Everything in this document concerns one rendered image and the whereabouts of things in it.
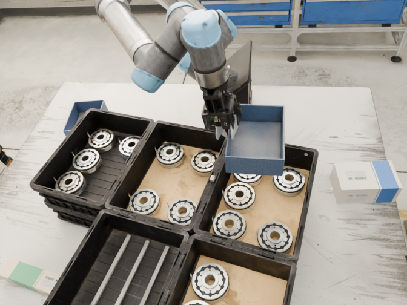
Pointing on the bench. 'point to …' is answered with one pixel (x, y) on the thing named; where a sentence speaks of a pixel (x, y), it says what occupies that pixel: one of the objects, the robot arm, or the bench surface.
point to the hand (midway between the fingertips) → (229, 132)
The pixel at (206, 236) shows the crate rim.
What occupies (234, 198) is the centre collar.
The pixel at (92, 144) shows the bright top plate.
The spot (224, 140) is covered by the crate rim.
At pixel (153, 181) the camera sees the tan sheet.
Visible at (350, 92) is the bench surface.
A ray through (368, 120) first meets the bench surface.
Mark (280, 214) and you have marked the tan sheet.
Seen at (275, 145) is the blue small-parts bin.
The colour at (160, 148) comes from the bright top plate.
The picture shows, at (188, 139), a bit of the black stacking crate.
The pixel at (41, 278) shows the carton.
